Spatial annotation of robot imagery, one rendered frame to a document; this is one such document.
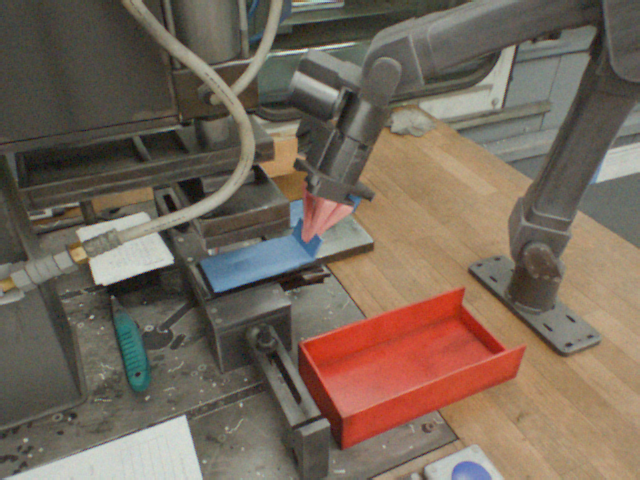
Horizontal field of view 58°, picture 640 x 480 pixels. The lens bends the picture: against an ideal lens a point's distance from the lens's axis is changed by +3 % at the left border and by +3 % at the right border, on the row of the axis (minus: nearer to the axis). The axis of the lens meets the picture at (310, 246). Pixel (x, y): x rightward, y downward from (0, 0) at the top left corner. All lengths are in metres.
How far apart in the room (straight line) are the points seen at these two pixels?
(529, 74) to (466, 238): 0.81
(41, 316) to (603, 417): 0.64
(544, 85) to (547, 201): 1.03
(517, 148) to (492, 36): 1.12
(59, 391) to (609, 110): 0.69
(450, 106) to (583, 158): 0.85
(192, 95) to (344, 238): 0.43
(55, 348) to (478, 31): 0.57
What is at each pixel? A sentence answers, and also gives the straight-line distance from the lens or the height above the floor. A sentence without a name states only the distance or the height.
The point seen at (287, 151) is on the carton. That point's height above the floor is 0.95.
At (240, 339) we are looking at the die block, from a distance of 0.71.
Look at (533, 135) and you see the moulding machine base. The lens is 1.82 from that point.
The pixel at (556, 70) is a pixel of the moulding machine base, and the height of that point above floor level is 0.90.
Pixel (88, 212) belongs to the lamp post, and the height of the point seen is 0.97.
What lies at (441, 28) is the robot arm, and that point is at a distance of 0.66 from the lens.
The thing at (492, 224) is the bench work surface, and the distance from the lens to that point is 1.04.
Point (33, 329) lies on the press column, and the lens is 0.68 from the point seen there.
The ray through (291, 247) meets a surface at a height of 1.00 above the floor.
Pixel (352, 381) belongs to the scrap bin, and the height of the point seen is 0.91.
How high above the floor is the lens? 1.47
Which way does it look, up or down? 38 degrees down
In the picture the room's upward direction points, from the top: straight up
